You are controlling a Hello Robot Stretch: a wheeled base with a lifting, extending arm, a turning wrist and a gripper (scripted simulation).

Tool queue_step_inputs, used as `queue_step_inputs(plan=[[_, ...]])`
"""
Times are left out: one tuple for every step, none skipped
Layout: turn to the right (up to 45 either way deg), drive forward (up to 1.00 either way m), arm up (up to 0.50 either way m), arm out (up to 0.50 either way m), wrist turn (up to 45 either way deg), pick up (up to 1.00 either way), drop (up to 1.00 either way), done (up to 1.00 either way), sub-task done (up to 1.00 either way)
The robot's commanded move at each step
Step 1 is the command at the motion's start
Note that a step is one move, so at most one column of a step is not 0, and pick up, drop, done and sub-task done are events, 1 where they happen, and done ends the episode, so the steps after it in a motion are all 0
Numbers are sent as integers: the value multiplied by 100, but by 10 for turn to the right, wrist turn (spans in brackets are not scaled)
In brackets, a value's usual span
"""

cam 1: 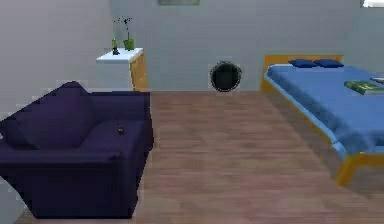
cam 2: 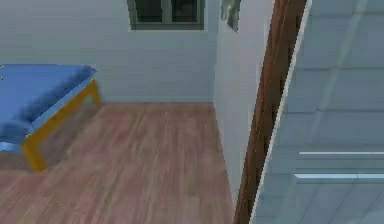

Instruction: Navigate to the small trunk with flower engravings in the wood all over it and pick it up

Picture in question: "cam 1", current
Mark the small black remote control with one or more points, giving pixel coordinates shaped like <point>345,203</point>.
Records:
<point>120,130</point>

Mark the white and wood cabinet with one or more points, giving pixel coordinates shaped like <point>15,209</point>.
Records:
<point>116,71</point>

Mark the green potted house plant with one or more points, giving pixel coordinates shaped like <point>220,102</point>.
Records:
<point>128,42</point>

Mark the small green figurine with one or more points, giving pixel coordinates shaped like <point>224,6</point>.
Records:
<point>115,46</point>

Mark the dark blue pillow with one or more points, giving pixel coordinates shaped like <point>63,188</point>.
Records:
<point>302,63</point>
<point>329,63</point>

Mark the dark purple armchair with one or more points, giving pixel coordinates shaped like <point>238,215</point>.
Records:
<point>66,150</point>

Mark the green book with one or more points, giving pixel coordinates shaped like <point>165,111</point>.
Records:
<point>363,87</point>

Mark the white and dark flat object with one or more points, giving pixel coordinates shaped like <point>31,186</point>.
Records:
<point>378,80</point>

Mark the window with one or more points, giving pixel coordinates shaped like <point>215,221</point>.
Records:
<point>372,3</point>

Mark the blue bed with wooden frame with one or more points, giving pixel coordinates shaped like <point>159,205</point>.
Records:
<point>333,106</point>

